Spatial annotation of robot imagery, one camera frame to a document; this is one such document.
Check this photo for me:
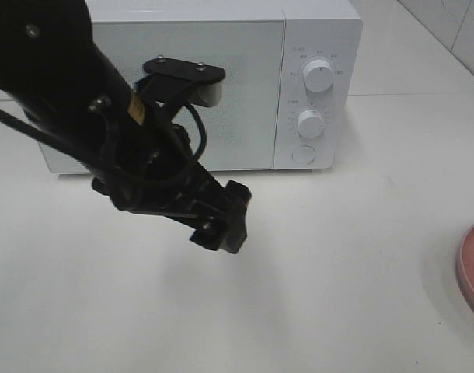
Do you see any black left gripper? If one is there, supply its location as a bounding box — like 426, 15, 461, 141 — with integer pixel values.
91, 120, 252, 254

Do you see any white microwave door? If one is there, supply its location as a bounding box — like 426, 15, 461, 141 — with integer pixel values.
25, 19, 289, 174

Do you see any round white door button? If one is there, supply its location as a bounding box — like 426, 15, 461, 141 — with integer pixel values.
292, 145, 316, 165

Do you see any white timer knob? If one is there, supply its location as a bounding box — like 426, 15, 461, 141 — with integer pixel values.
297, 110, 326, 139

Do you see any pink round plate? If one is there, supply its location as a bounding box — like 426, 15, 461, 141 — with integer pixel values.
456, 225, 474, 312

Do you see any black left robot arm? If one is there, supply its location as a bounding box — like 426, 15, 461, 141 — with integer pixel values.
0, 1, 251, 253

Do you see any upper white power knob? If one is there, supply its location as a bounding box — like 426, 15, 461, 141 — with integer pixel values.
302, 58, 335, 93

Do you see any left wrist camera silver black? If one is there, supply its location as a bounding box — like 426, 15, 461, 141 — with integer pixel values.
134, 55, 225, 107

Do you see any black left camera cable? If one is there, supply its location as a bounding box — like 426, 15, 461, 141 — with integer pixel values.
0, 101, 207, 183

